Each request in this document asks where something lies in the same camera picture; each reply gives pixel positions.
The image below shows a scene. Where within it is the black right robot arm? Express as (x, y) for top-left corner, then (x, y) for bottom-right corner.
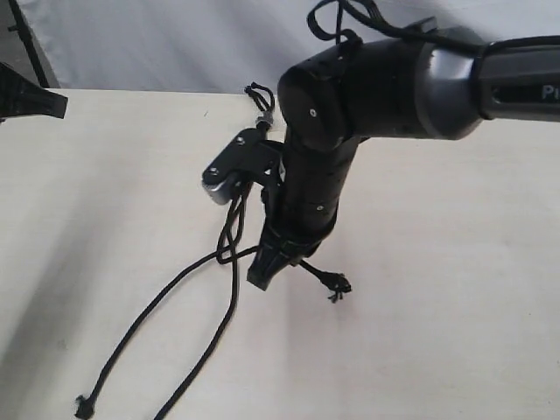
(248, 28), (559, 289)

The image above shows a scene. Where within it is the white backdrop cloth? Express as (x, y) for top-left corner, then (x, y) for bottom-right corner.
(18, 1), (559, 93)

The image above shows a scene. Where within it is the black stand pole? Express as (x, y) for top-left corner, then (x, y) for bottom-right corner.
(7, 0), (51, 88)

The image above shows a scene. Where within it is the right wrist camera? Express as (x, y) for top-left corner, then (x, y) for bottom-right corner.
(202, 128), (283, 206)

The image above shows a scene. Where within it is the clear tape piece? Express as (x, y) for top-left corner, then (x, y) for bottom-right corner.
(255, 111), (274, 132)

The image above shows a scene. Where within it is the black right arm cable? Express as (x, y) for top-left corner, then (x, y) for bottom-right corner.
(305, 0), (495, 58)

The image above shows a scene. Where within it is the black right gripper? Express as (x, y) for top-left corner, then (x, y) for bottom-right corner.
(247, 135), (361, 291)

